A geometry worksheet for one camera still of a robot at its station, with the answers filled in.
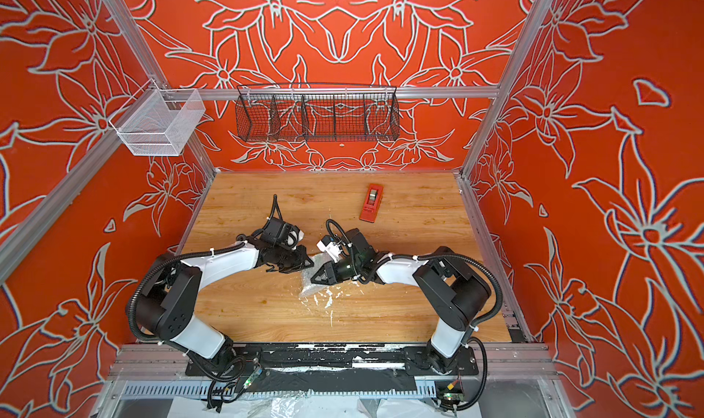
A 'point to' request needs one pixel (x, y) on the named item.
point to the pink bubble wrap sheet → (311, 287)
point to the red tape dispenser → (371, 203)
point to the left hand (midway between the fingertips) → (314, 261)
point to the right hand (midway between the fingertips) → (313, 278)
